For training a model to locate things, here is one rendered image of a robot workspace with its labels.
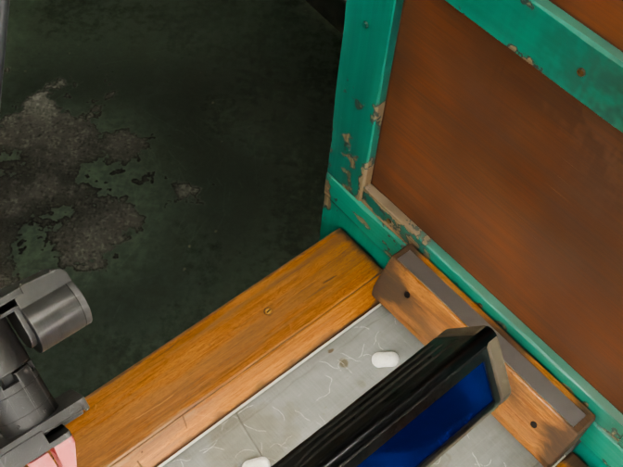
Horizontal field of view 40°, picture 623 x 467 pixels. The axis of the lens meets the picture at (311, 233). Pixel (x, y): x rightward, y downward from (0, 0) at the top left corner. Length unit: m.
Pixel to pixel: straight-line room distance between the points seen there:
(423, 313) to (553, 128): 0.33
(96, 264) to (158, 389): 1.06
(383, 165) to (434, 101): 0.16
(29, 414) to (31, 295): 0.11
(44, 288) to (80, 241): 1.27
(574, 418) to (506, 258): 0.19
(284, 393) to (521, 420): 0.29
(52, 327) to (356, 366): 0.41
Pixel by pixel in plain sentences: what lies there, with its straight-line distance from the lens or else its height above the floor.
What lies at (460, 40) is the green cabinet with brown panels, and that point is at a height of 1.17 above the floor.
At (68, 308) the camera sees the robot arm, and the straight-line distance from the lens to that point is 0.88.
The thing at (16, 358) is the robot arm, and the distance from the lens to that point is 0.87.
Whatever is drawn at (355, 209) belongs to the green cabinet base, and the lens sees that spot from 1.15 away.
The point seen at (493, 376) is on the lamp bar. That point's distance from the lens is 0.75.
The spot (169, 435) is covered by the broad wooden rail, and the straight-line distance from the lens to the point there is 1.06.
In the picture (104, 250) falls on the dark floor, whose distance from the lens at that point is 2.12.
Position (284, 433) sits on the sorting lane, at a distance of 1.07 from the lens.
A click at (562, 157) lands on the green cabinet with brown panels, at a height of 1.13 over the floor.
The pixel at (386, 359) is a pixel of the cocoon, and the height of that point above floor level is 0.76.
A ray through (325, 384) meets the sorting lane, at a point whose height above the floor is 0.74.
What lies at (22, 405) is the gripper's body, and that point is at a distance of 0.87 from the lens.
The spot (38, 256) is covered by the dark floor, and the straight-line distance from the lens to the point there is 2.14.
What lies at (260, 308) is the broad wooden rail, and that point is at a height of 0.76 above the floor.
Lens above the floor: 1.73
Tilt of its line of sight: 54 degrees down
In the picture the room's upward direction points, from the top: 6 degrees clockwise
